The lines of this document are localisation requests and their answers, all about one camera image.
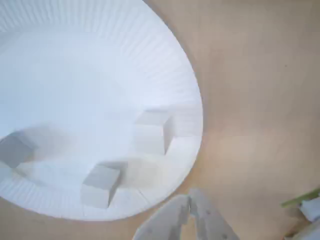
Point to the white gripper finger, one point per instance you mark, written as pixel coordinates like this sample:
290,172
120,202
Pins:
165,222
210,225

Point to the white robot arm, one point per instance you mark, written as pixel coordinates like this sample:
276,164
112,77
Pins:
310,212

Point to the white paper plate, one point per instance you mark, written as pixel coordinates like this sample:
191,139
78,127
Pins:
75,87

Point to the green tape strip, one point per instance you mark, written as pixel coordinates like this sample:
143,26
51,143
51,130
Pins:
300,200

